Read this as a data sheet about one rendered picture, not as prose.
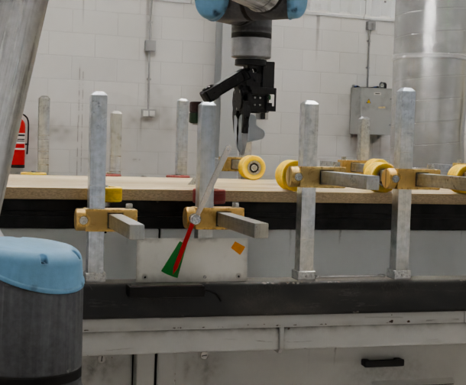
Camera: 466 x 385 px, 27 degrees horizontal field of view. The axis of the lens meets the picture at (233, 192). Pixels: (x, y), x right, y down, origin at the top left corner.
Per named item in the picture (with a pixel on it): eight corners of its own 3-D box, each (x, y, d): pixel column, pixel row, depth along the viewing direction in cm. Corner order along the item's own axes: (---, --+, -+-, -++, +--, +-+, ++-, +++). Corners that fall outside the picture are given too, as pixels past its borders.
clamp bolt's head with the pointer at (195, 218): (179, 276, 216) (202, 215, 217) (169, 273, 215) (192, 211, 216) (177, 276, 218) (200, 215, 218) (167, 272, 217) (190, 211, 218)
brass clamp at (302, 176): (346, 188, 227) (347, 167, 227) (292, 187, 224) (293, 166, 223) (336, 187, 233) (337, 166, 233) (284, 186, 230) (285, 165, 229)
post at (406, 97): (408, 284, 235) (415, 87, 232) (395, 284, 234) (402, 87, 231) (401, 282, 238) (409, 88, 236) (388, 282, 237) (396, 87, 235)
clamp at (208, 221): (244, 229, 221) (244, 208, 221) (187, 229, 218) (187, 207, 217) (237, 227, 227) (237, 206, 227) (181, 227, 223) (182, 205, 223)
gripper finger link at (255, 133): (266, 156, 213) (267, 114, 212) (241, 155, 211) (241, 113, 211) (262, 155, 216) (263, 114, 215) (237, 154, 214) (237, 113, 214)
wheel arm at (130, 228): (145, 244, 189) (145, 222, 188) (127, 244, 188) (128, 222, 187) (110, 224, 230) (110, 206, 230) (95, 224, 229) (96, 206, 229)
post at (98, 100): (102, 307, 214) (108, 91, 212) (86, 307, 213) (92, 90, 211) (100, 304, 217) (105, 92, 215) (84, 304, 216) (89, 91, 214)
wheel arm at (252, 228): (269, 242, 194) (270, 221, 193) (253, 242, 193) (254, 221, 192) (212, 223, 235) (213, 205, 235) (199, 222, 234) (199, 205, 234)
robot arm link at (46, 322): (28, 384, 124) (30, 250, 123) (-61, 364, 134) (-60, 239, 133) (105, 363, 137) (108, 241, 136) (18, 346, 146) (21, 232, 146)
